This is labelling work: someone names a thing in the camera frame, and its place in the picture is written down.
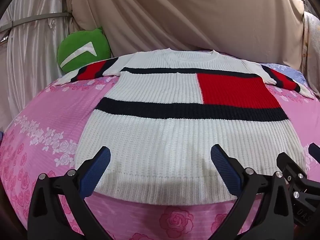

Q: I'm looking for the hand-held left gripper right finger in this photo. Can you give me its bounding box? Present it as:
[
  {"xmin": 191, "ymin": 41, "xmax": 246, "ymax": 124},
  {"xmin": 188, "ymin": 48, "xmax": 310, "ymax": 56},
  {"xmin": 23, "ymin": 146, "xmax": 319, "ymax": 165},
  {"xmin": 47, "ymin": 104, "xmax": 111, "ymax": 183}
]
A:
[{"xmin": 211, "ymin": 144, "xmax": 294, "ymax": 240}]

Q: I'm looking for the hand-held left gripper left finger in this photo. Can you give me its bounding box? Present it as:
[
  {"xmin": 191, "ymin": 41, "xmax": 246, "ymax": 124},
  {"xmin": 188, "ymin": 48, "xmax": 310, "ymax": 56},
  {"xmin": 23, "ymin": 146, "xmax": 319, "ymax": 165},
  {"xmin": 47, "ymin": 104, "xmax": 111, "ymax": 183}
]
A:
[{"xmin": 27, "ymin": 146, "xmax": 112, "ymax": 240}]

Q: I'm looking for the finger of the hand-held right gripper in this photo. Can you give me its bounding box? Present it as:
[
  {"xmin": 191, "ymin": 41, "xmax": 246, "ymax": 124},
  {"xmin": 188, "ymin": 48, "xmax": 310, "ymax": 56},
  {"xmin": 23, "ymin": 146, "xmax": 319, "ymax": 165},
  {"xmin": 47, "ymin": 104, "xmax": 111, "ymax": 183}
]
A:
[
  {"xmin": 308, "ymin": 142, "xmax": 320, "ymax": 159},
  {"xmin": 276, "ymin": 152, "xmax": 320, "ymax": 205}
]

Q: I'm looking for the white red navy knit sweater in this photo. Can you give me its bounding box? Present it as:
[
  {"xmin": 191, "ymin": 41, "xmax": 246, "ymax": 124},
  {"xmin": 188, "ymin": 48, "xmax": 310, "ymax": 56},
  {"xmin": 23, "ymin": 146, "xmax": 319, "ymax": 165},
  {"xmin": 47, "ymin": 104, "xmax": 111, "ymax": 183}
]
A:
[{"xmin": 54, "ymin": 49, "xmax": 314, "ymax": 207}]

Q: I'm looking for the pink floral bedsheet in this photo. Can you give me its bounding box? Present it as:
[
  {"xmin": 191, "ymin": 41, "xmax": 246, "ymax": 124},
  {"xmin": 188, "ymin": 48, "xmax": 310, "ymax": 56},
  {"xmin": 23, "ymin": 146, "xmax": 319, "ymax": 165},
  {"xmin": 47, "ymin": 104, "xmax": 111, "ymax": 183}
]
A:
[{"xmin": 0, "ymin": 50, "xmax": 320, "ymax": 240}]

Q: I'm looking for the cream floral curtain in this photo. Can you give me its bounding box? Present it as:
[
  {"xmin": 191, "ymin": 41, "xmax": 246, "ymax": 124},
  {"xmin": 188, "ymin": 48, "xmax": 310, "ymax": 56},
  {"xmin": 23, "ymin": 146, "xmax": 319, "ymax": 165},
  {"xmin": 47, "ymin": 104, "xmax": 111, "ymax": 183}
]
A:
[{"xmin": 301, "ymin": 0, "xmax": 320, "ymax": 98}]

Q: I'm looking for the green round cushion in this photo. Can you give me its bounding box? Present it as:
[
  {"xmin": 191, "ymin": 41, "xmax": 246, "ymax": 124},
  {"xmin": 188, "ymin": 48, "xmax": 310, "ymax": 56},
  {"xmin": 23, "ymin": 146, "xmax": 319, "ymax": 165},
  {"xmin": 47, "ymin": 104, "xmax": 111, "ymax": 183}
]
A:
[{"xmin": 57, "ymin": 26, "xmax": 112, "ymax": 75}]

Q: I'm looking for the silver satin curtain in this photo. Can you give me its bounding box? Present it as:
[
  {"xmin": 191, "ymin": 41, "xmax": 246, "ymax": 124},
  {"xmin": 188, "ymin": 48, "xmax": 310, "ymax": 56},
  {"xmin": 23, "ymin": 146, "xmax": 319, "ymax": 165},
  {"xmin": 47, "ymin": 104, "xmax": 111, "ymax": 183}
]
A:
[{"xmin": 0, "ymin": 0, "xmax": 73, "ymax": 130}]

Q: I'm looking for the beige draped cloth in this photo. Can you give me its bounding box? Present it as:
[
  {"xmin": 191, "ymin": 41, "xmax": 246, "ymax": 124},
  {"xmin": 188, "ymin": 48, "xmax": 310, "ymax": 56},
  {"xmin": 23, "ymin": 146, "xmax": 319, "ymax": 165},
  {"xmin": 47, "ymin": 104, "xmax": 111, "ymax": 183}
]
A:
[{"xmin": 67, "ymin": 0, "xmax": 308, "ymax": 65}]

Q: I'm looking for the grey curtain band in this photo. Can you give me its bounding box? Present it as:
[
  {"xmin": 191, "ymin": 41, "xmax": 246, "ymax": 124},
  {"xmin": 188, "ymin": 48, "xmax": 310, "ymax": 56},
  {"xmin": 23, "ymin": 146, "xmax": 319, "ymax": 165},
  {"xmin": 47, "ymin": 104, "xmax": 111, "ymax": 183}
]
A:
[{"xmin": 0, "ymin": 12, "xmax": 72, "ymax": 34}]

